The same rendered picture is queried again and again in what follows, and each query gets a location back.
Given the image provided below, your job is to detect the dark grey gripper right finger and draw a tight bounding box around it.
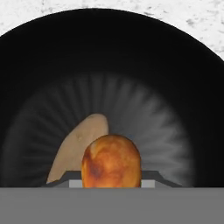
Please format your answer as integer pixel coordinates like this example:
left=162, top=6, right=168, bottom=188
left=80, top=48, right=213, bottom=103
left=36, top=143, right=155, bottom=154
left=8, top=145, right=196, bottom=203
left=140, top=171, right=184, bottom=189

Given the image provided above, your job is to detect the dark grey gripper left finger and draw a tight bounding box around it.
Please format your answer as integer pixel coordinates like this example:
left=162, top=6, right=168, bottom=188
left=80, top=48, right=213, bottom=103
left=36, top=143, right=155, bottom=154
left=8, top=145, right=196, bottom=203
left=43, top=171, right=83, bottom=189

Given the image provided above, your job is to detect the tan sweet potato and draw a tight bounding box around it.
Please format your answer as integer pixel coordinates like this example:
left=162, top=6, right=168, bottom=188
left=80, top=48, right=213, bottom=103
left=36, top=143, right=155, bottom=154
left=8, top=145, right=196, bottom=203
left=45, top=113, right=110, bottom=185

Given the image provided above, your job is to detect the black ribbed bowl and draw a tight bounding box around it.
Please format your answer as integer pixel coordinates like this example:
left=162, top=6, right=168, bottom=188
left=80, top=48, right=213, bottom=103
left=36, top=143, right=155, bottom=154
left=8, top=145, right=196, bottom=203
left=0, top=8, right=224, bottom=189

